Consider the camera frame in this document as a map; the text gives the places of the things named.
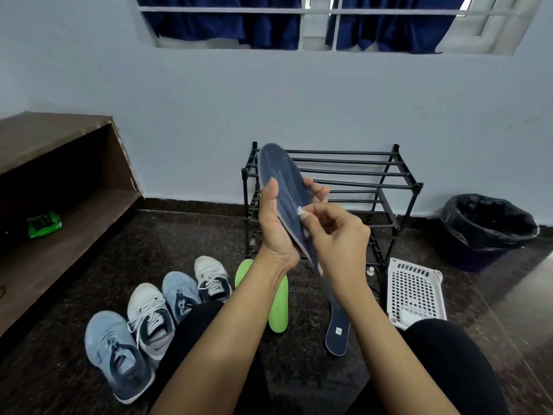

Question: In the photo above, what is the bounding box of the black metal shoe rack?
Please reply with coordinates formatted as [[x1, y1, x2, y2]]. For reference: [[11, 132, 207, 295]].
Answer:
[[240, 141, 424, 299]]

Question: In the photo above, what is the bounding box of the person's right leg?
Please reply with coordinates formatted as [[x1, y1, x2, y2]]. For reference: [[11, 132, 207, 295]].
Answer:
[[346, 317, 511, 415]]

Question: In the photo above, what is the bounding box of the bright green shoe insole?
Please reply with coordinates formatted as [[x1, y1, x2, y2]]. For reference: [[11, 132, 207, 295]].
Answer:
[[234, 259, 289, 334]]

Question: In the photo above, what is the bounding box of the dark blue shoe insole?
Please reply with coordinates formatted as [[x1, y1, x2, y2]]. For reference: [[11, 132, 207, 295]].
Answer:
[[257, 143, 324, 276], [322, 276, 351, 357]]

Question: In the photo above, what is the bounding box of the light blue sneaker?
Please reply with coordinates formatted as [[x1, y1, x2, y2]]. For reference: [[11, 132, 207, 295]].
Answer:
[[162, 271, 202, 325], [84, 310, 156, 405]]

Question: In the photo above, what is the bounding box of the person's left hand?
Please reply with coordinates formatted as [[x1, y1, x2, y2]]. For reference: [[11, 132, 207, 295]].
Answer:
[[258, 177, 331, 269]]

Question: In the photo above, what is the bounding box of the person's left forearm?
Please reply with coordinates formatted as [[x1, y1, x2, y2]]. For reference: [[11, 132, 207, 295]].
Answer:
[[149, 250, 300, 415]]

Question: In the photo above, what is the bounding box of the person's leg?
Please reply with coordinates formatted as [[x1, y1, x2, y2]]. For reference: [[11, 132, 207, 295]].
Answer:
[[148, 300, 274, 415], [346, 317, 511, 415]]

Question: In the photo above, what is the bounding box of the white plastic perforated basket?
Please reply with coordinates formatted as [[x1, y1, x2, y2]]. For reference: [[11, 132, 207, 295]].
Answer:
[[386, 257, 448, 331]]

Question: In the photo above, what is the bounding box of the white window frame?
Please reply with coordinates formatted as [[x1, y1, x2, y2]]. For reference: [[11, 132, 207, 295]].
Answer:
[[435, 0, 546, 56]]

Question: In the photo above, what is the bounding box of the black trash bag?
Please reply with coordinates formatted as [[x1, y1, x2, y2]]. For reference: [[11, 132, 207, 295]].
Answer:
[[440, 193, 541, 251]]

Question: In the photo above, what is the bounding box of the dark blue curtain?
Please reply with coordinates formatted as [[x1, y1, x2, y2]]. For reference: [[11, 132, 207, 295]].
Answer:
[[135, 0, 302, 51], [325, 0, 468, 55]]

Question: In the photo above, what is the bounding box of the brown wooden shelf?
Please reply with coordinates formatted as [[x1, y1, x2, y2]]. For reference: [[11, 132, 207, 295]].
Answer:
[[0, 111, 143, 338]]

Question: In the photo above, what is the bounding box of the person's right forearm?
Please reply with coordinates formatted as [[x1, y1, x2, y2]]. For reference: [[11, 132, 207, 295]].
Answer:
[[332, 278, 459, 415]]

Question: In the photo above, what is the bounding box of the person's left leg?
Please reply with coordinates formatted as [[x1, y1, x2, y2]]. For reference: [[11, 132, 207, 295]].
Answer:
[[148, 300, 274, 415]]

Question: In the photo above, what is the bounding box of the person's right hand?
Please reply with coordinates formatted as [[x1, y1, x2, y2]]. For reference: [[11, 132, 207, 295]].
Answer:
[[298, 201, 372, 293]]

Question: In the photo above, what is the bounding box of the dark blue waste bin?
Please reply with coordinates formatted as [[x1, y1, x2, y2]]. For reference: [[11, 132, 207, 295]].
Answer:
[[442, 237, 510, 273]]

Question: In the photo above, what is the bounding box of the white sneaker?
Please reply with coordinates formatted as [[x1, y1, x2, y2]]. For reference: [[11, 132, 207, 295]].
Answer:
[[127, 282, 176, 369], [194, 255, 233, 304]]

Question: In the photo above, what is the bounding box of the green packet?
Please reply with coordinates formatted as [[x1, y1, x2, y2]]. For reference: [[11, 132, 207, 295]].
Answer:
[[26, 211, 63, 239]]

